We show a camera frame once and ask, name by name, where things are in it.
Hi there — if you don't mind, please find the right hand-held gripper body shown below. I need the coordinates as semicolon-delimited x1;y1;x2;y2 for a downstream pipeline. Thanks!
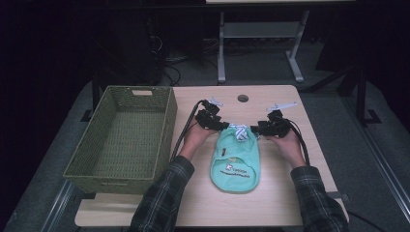
266;101;298;139

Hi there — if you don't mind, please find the tangle of black cables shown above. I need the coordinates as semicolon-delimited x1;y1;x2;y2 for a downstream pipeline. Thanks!
146;32;183;87

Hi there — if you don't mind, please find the green woven basket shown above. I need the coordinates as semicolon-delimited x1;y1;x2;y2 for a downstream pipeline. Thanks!
63;85;179;196

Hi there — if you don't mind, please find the metal floor rail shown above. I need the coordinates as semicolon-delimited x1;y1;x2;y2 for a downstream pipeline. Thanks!
341;96;410;224
40;179;77;232

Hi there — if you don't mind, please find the grey clip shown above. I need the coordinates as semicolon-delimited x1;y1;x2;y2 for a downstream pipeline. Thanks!
328;191;351;202

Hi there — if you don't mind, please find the person's right hand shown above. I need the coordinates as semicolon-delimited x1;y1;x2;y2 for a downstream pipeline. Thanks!
265;132;308;169

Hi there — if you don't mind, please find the grey metal stand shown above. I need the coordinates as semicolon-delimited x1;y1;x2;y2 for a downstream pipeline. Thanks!
216;9;310;85

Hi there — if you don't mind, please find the black metal post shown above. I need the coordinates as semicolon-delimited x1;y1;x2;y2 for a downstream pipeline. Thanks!
80;69;102;124
354;66;383;128

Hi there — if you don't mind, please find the right hand-held gripper black cable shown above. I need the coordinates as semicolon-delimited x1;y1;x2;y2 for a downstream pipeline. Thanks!
286;119;311;167

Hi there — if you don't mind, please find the person's left hand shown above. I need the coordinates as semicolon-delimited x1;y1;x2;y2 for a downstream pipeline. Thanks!
178;119;218;162

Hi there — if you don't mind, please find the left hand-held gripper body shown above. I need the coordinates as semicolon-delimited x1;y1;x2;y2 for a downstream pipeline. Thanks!
194;97;224;130

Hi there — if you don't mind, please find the teal striped pet garment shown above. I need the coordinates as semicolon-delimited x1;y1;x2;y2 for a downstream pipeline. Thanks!
210;124;261;194

